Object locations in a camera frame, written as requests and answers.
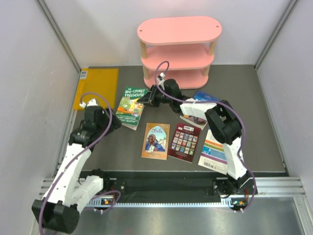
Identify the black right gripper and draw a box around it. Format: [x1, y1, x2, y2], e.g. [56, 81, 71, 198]
[137, 85, 173, 108]

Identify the green Treehouse book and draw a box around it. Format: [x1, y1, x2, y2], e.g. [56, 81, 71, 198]
[115, 86, 148, 130]

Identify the orange Othello book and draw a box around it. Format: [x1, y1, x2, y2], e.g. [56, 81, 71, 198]
[141, 123, 170, 160]

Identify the dark red book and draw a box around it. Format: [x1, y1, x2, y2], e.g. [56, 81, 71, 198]
[168, 122, 201, 163]

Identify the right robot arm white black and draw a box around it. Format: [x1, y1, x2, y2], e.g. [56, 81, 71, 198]
[138, 79, 254, 194]

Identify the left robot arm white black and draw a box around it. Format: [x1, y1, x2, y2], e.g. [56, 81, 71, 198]
[32, 105, 121, 235]

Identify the yellow plastic file folder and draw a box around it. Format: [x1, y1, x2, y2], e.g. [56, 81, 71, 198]
[73, 68, 118, 110]

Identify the blue Jane Eyre book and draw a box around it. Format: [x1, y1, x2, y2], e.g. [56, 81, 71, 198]
[180, 91, 221, 130]

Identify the pink three-tier shelf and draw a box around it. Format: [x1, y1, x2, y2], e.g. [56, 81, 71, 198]
[137, 16, 222, 89]

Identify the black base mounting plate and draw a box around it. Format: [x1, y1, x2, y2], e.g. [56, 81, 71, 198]
[80, 169, 257, 203]

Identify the white colourful back-cover book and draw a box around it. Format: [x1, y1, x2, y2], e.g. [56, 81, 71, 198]
[198, 129, 228, 175]

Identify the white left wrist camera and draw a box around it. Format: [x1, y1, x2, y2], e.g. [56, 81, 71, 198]
[79, 98, 98, 109]

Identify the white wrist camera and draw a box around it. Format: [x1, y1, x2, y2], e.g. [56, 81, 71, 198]
[157, 72, 165, 90]
[79, 98, 98, 109]

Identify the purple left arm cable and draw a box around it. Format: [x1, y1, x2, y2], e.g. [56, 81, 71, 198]
[39, 92, 122, 235]

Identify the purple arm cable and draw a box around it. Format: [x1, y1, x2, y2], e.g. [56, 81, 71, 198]
[154, 60, 257, 213]
[39, 92, 122, 235]

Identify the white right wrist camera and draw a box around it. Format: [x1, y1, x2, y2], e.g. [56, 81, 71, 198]
[157, 72, 165, 90]

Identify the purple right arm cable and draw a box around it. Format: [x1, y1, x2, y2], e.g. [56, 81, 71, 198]
[154, 60, 257, 213]

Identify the aluminium frame rail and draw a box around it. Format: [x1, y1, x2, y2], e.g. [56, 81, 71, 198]
[39, 177, 308, 209]

